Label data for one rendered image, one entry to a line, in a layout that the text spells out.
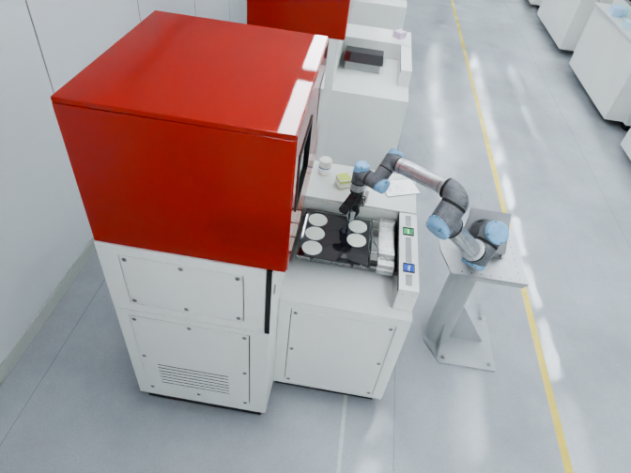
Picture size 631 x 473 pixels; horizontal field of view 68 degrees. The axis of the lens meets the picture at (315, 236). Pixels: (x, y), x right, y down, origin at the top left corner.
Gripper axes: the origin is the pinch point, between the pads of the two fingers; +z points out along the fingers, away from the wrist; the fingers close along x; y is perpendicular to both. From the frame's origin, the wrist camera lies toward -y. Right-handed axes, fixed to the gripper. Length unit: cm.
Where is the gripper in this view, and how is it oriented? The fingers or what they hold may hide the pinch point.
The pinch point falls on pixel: (348, 220)
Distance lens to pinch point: 251.0
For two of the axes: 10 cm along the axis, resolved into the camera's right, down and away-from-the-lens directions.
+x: -7.9, -4.8, 3.9
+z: -1.0, 7.2, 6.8
